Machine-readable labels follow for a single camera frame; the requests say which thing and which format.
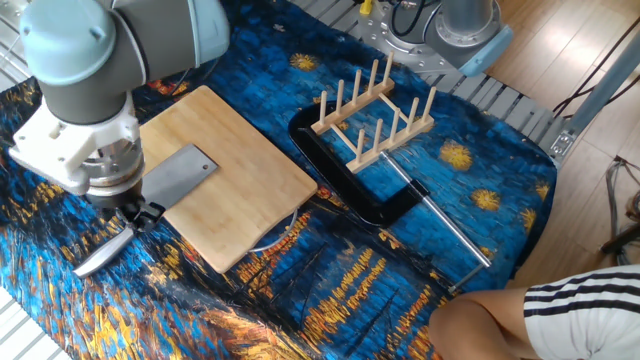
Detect black floor cables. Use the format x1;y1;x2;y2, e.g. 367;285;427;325
552;14;640;119

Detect blue orange painting tablecloth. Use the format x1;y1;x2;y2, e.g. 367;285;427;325
0;0;559;360

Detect grey wire hanging loop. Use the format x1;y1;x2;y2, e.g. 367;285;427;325
248;208;300;254

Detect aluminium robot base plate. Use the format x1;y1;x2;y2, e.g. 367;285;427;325
357;0;471;76

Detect wooden cutting board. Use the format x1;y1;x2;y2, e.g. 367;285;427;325
137;84;319;275

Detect wooden peg rack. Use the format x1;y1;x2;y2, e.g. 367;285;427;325
310;51;437;175

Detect dark chair leg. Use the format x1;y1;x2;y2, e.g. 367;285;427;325
601;222;640;255

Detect silver wrist sensor ring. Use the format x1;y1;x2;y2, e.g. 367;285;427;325
82;139;146;196

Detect steel cleaver knife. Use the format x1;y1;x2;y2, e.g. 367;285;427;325
73;143;220;279

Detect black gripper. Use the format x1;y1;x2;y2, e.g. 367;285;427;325
88;182;165;234

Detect aluminium frame beam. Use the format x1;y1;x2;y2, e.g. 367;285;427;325
549;29;640;169

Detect grey cable bundle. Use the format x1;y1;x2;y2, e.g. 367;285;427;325
604;154;640;266

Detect black C-clamp steel screw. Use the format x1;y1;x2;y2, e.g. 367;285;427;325
288;102;494;294

